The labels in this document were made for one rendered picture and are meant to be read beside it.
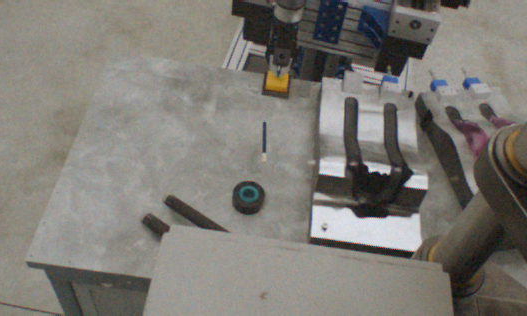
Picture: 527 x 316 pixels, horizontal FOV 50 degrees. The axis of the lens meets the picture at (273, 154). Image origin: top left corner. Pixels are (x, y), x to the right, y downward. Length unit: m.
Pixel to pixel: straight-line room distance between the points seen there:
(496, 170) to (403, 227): 0.77
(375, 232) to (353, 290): 0.78
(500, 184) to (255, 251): 0.26
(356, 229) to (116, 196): 0.58
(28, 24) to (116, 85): 1.57
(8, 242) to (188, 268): 1.83
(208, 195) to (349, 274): 0.87
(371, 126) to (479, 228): 0.84
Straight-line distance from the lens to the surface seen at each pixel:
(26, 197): 2.47
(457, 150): 1.55
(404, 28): 1.76
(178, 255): 0.58
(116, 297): 1.53
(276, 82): 1.64
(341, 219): 1.36
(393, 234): 1.37
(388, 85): 1.60
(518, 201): 0.62
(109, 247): 1.36
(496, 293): 0.86
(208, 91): 1.65
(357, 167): 1.39
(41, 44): 3.06
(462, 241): 0.76
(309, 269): 0.58
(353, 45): 1.98
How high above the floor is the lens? 1.98
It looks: 51 degrees down
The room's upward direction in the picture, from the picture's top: 11 degrees clockwise
